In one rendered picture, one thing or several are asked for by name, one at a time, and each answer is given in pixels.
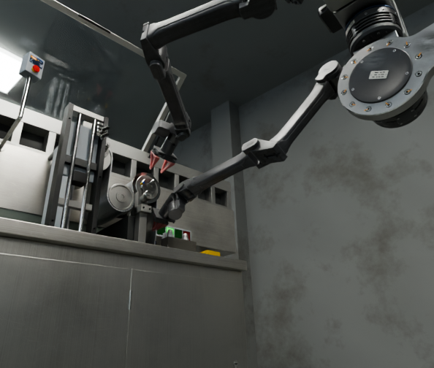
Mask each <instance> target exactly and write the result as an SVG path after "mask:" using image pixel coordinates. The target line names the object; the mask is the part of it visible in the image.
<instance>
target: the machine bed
mask: <svg viewBox="0 0 434 368"><path fill-rule="evenodd" d="M0 236H1V237H11V238H16V239H25V240H31V241H36V242H45V243H50V244H56V245H65V246H70V247H76V248H85V249H90V250H100V251H104V252H110V253H120V254H124V255H130V256H139V257H144V258H154V259H159V260H164V261H174V262H179V263H184V264H193V265H199V266H204V267H213V268H219V269H228V270H233V271H238V272H243V271H246V270H247V263H246V261H243V260H239V259H234V258H227V257H222V256H214V255H210V254H206V253H198V252H194V251H189V250H181V249H177V248H169V247H164V246H160V245H152V244H148V243H144V242H136V241H131V240H127V239H119V238H115V237H108V236H103V235H98V234H91V233H86V232H82V231H74V230H70V229H63V228H58V227H53V226H46V225H41V224H37V223H29V222H25V221H17V220H13V219H8V218H0Z"/></svg>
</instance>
